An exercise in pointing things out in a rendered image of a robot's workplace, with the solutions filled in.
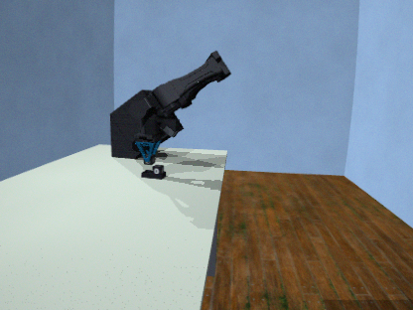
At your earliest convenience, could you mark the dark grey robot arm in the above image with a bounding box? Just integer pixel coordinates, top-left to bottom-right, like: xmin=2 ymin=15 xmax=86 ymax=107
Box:
xmin=129 ymin=51 xmax=230 ymax=137

